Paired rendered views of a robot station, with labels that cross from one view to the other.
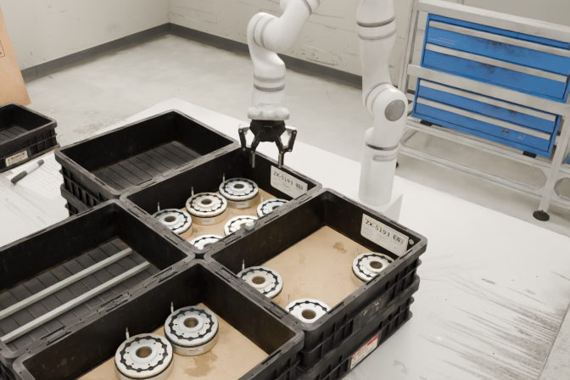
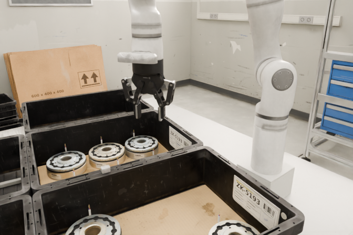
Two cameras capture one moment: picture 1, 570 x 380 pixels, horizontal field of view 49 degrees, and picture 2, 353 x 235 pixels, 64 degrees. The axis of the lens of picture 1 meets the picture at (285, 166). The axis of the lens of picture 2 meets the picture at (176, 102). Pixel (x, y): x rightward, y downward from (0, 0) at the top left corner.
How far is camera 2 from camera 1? 0.84 m
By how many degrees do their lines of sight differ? 20
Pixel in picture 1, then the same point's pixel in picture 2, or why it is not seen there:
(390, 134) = (278, 104)
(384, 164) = (272, 134)
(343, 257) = (208, 220)
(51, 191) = not seen: hidden behind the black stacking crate
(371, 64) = (259, 36)
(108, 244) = (12, 173)
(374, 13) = not seen: outside the picture
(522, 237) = not seen: outside the picture
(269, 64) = (141, 10)
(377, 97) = (265, 67)
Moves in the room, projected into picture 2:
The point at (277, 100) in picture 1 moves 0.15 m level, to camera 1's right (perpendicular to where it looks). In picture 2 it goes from (150, 47) to (216, 51)
